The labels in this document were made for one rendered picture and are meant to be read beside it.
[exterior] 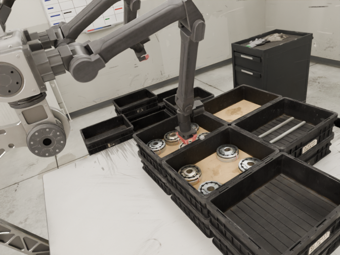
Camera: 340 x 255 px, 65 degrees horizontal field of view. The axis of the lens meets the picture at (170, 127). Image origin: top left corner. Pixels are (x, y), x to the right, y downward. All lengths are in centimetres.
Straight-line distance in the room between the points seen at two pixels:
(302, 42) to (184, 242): 222
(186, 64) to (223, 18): 387
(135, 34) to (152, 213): 78
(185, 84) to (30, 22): 303
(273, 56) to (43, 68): 215
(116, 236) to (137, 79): 327
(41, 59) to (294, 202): 95
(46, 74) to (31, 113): 35
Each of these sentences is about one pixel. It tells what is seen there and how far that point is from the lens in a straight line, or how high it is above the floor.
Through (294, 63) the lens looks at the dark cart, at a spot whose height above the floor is 67.
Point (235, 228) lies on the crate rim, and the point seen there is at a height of 93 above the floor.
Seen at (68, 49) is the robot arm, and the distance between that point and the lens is 83.
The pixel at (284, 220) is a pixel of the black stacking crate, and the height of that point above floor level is 83.
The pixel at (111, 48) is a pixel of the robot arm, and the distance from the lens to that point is 83.
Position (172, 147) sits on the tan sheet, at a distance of 138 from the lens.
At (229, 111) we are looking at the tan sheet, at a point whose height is 83.
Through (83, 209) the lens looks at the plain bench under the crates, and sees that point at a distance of 142.
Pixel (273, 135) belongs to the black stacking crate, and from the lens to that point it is 143.
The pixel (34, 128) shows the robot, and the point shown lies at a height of 120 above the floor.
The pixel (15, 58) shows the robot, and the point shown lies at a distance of 79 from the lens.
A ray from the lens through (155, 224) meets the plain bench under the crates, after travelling 122.
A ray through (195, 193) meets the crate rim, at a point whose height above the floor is 93.
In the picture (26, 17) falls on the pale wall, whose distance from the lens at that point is 388.
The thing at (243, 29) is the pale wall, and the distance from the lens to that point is 515.
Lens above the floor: 162
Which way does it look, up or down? 30 degrees down
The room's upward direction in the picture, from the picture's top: 11 degrees counter-clockwise
